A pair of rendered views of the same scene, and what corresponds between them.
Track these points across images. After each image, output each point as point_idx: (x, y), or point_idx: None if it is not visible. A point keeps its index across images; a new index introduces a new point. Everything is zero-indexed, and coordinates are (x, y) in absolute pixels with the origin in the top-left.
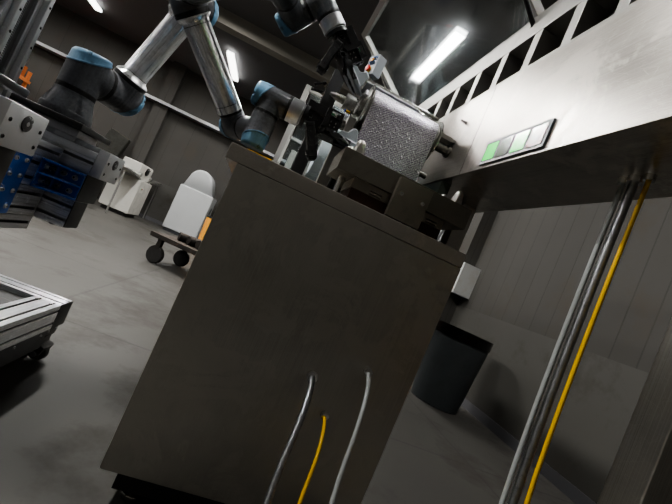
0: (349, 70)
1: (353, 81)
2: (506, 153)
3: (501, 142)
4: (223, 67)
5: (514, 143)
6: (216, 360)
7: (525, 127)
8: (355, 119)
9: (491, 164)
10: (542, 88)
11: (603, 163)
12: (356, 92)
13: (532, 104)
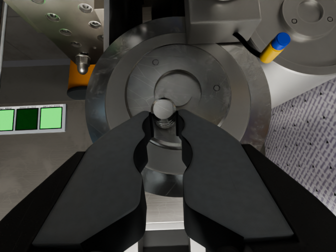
0: (29, 209)
1: (92, 144)
2: (17, 109)
3: (34, 125)
4: None
5: (9, 119)
6: None
7: (8, 137)
8: (186, 39)
9: (44, 103)
10: (3, 181)
11: None
12: (140, 113)
13: (10, 165)
